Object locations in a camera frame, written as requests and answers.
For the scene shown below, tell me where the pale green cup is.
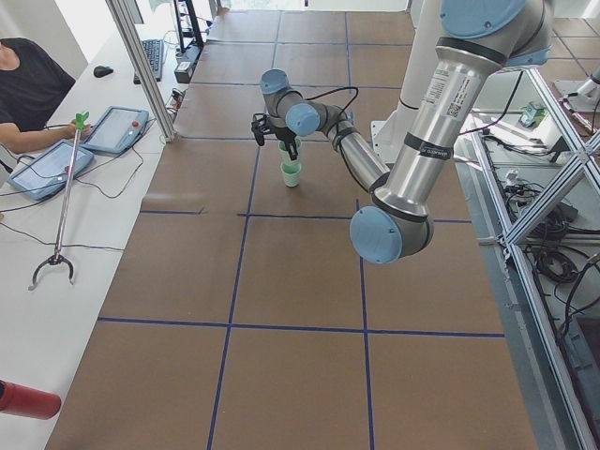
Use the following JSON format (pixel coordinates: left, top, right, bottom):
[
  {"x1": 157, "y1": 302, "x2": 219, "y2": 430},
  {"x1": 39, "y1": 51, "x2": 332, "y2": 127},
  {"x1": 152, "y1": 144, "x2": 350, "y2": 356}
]
[
  {"x1": 278, "y1": 138, "x2": 302, "y2": 165},
  {"x1": 280, "y1": 161, "x2": 302, "y2": 188}
]

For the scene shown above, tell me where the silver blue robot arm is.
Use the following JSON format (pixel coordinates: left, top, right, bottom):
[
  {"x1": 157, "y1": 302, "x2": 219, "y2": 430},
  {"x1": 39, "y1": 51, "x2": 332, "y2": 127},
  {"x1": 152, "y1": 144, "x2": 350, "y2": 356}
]
[{"x1": 250, "y1": 1, "x2": 554, "y2": 263}]

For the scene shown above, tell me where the seated person black shirt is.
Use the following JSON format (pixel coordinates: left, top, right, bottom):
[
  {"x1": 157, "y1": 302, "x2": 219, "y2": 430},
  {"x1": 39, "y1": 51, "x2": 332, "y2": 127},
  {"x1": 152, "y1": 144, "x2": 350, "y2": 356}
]
[{"x1": 1, "y1": 37, "x2": 76, "y2": 155}]

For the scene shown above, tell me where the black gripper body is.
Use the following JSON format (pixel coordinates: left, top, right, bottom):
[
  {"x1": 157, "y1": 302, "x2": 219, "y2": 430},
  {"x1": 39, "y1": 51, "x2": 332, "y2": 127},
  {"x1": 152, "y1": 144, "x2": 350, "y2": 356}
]
[{"x1": 254, "y1": 112, "x2": 286, "y2": 141}]

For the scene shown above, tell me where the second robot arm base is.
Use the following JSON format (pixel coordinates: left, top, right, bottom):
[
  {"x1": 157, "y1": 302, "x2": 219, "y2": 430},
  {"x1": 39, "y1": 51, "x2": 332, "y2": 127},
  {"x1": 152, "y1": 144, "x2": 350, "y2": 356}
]
[{"x1": 554, "y1": 67, "x2": 599, "y2": 113}]

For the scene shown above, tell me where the brown paper table cover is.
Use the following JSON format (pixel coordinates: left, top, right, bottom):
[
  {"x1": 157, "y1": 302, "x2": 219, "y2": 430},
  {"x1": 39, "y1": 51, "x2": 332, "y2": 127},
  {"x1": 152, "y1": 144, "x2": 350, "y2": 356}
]
[{"x1": 45, "y1": 9, "x2": 600, "y2": 450}]

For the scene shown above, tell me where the blue teach pendant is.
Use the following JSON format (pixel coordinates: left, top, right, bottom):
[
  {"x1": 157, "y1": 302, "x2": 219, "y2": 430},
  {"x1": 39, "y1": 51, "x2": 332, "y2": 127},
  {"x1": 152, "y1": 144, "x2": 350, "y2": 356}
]
[
  {"x1": 82, "y1": 106, "x2": 149, "y2": 155},
  {"x1": 7, "y1": 140, "x2": 73, "y2": 201}
]

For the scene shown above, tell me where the far blue teach pendant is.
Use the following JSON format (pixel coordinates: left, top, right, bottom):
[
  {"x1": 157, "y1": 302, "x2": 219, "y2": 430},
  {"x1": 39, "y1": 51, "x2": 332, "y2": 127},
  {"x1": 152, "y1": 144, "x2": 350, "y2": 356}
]
[{"x1": 82, "y1": 106, "x2": 149, "y2": 155}]

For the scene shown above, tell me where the person's hand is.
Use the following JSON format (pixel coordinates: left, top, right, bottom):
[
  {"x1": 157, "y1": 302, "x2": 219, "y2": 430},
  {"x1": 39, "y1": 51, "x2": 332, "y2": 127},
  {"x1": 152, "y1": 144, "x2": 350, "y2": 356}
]
[{"x1": 64, "y1": 120, "x2": 93, "y2": 140}]

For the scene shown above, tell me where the near blue teach pendant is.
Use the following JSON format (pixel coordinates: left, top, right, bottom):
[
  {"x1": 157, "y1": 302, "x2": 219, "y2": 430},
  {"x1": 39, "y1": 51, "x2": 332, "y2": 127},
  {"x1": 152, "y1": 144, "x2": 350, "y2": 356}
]
[{"x1": 7, "y1": 140, "x2": 73, "y2": 201}]

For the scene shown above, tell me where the metal reacher grabber tool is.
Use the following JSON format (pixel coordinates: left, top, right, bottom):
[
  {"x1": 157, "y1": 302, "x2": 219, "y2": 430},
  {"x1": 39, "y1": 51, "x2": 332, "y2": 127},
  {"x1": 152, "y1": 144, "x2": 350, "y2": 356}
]
[{"x1": 28, "y1": 112, "x2": 89, "y2": 292}]

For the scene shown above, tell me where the aluminium frame column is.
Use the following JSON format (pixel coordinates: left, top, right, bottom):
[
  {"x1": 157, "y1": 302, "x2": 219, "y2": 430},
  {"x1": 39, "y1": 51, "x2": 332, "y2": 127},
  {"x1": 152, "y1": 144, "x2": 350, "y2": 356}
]
[{"x1": 105, "y1": 0, "x2": 176, "y2": 143}]

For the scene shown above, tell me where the black cable bundle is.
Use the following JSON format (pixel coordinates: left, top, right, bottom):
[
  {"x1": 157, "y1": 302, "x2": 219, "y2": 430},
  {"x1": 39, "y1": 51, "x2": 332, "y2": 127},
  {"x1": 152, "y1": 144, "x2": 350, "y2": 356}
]
[{"x1": 503, "y1": 177, "x2": 600, "y2": 329}]

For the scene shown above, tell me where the black keyboard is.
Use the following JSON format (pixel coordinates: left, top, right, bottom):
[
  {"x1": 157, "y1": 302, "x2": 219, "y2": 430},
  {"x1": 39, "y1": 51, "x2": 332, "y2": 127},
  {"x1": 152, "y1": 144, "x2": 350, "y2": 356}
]
[{"x1": 141, "y1": 38, "x2": 165, "y2": 82}]

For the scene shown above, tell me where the green white small box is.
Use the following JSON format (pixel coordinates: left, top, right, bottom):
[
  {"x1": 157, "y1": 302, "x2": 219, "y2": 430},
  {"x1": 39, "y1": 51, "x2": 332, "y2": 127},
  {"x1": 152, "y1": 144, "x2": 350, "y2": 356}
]
[{"x1": 518, "y1": 101, "x2": 548, "y2": 128}]

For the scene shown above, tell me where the red cylinder bottle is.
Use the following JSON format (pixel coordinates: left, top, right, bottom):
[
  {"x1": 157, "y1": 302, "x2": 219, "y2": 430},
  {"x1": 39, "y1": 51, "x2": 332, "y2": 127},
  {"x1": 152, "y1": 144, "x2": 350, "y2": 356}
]
[{"x1": 1, "y1": 381, "x2": 62, "y2": 420}]

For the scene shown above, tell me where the black computer mouse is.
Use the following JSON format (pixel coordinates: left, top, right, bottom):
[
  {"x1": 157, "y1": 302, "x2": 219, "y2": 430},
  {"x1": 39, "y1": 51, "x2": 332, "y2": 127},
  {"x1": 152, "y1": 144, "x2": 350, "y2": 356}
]
[{"x1": 93, "y1": 66, "x2": 113, "y2": 79}]

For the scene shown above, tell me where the aluminium lattice frame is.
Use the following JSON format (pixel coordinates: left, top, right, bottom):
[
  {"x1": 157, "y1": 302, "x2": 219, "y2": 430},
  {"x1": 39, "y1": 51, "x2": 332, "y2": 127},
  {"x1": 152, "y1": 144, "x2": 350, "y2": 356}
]
[{"x1": 457, "y1": 69, "x2": 599, "y2": 449}]

